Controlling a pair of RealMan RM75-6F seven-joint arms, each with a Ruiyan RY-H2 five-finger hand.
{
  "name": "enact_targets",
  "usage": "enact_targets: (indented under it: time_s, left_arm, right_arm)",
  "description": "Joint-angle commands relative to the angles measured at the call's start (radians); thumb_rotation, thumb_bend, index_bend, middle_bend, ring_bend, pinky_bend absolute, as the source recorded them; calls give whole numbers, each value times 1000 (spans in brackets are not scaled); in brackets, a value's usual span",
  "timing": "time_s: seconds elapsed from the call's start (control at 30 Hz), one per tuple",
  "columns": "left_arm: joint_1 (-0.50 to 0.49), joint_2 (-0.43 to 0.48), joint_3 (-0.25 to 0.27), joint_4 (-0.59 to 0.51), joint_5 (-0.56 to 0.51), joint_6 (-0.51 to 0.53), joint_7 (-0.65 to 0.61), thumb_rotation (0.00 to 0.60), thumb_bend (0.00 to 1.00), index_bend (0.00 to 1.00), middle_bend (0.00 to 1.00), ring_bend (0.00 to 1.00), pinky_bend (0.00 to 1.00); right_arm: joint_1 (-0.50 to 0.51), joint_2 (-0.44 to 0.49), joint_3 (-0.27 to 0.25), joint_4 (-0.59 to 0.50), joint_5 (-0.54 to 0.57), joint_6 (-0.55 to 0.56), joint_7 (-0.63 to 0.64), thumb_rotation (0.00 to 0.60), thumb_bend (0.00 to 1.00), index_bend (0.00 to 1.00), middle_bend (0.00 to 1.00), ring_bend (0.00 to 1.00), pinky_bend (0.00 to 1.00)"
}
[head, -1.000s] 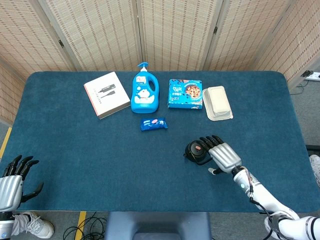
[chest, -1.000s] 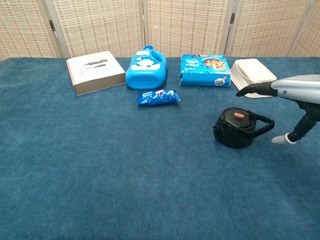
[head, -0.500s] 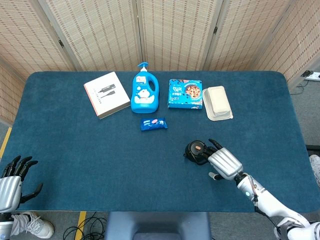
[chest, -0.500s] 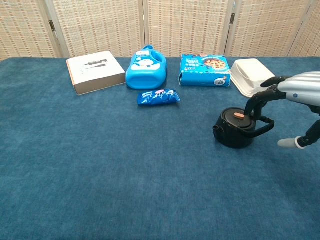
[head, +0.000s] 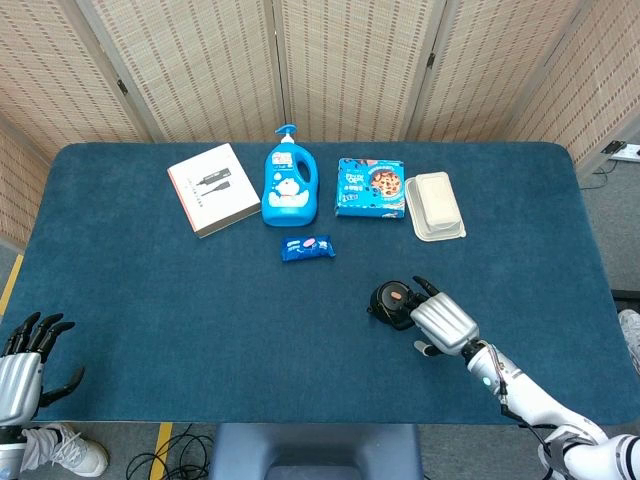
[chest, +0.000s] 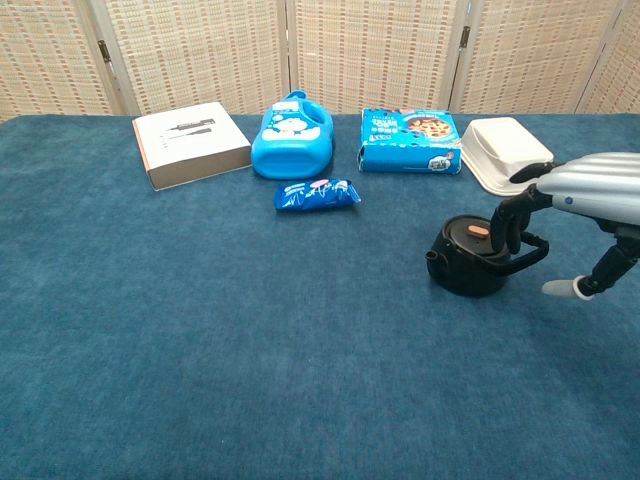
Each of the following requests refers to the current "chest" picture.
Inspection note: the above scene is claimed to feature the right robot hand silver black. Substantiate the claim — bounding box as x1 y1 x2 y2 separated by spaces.
491 151 640 301

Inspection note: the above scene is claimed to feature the blue snack packet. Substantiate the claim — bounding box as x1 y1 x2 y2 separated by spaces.
272 175 362 213

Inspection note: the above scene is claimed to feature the small black kettle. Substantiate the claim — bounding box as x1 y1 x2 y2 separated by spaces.
425 214 550 298

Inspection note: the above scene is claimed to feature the blue table cloth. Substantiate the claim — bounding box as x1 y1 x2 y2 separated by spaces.
0 113 640 480

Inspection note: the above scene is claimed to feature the woven folding screen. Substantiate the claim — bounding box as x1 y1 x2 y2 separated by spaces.
0 0 640 124

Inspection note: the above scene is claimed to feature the blue detergent pump bottle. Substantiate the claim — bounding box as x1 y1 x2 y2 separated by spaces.
250 89 335 180

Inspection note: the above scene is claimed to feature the blue cookie box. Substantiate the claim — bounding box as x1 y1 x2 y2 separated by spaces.
356 107 464 176

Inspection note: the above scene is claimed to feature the white lidded food container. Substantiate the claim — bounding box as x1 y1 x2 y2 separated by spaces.
459 116 556 197

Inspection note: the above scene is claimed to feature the white box with cable print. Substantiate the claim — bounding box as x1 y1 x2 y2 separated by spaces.
131 101 253 192

